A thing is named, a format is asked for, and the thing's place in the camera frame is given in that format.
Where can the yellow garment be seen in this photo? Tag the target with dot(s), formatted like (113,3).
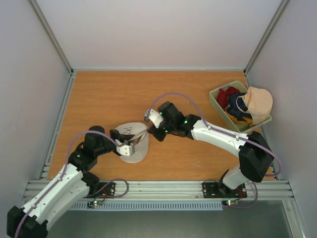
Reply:
(243,120)

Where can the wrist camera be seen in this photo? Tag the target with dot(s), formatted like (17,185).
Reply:
(125,149)
(154,117)

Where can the grey slotted cable duct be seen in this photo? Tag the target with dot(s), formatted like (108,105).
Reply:
(114,206)

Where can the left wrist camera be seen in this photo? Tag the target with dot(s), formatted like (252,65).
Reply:
(125,149)

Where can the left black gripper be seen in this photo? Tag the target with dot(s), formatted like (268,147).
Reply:
(122,138)

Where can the circuit board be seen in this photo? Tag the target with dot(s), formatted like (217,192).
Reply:
(94,204)
(231,202)

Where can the left aluminium frame post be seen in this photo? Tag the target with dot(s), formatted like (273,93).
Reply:
(49,31)

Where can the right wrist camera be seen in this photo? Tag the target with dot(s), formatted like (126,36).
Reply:
(154,117)

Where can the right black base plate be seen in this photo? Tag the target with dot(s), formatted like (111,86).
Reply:
(211,189)

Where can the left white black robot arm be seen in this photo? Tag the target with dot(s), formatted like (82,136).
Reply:
(72,183)

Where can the red garment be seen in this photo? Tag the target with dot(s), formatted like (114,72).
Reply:
(223,96)

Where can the right circuit board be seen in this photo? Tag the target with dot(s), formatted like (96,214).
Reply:
(231,202)

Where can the green perforated plastic basket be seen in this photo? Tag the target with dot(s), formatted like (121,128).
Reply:
(243,128)

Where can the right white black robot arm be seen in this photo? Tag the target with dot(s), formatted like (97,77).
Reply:
(252,149)

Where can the right aluminium frame post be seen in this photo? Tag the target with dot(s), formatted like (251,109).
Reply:
(267,33)

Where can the aluminium front rail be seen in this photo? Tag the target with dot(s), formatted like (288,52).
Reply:
(192,190)

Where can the left aluminium side rail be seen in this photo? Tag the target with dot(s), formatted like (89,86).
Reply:
(49,150)

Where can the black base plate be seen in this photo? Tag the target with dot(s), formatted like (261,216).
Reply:
(103,190)
(211,189)

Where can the navy blue garment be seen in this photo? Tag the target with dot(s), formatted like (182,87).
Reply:
(237,107)

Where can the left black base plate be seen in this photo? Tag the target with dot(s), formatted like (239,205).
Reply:
(103,190)

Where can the beige bra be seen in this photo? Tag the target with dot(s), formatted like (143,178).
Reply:
(259,104)

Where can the aluminium frame post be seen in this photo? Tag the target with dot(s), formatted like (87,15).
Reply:
(267,33)
(49,31)

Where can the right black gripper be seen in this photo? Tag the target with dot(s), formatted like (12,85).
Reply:
(153,130)

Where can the left circuit board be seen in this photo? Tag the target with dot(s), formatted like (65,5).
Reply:
(94,204)

